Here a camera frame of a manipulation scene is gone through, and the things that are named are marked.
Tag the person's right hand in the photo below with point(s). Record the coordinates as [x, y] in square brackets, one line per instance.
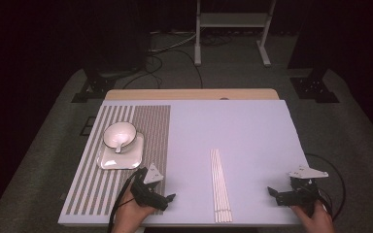
[319, 221]

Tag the black stand base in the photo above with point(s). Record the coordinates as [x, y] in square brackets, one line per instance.
[314, 89]

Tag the black equipment stand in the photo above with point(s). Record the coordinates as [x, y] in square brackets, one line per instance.
[94, 87]

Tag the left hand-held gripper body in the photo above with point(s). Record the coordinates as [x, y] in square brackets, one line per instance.
[145, 191]

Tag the wooden table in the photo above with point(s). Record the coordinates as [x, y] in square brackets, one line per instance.
[175, 94]

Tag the white metal stand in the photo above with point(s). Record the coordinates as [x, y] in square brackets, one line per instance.
[233, 20]

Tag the striped placemat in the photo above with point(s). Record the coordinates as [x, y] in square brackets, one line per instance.
[155, 129]

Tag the white square plate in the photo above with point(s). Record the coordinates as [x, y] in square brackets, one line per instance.
[119, 161]

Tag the white bowl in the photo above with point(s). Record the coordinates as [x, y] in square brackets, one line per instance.
[126, 131]

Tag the white table cover sheet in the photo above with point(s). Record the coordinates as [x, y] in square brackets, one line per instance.
[255, 136]

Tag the dark floor outlet box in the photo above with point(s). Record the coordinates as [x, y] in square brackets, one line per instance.
[87, 129]

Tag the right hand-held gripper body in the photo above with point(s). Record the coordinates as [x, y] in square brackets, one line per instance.
[301, 195]

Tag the bundle of white chopsticks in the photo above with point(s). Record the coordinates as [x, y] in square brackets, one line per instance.
[220, 187]

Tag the white spoon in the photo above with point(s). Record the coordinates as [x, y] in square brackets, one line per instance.
[118, 147]

